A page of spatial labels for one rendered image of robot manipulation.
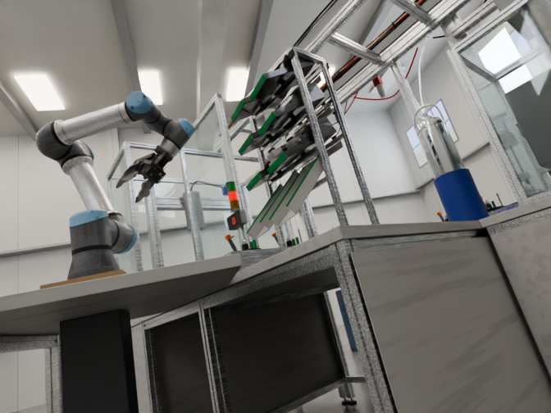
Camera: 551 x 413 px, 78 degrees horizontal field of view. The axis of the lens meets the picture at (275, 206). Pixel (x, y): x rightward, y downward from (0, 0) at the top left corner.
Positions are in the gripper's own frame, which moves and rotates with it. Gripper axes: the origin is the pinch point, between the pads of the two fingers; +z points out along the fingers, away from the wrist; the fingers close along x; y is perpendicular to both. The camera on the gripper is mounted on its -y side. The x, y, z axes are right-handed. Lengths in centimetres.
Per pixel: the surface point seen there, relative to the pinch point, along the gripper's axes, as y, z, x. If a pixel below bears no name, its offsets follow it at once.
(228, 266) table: 69, 5, -2
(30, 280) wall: -809, 243, 311
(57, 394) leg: -3, 74, 31
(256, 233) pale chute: 34.0, -14.6, 33.3
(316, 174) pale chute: 53, -39, 23
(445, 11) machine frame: 39, -176, 53
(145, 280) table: 62, 16, -12
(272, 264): 65, -3, 14
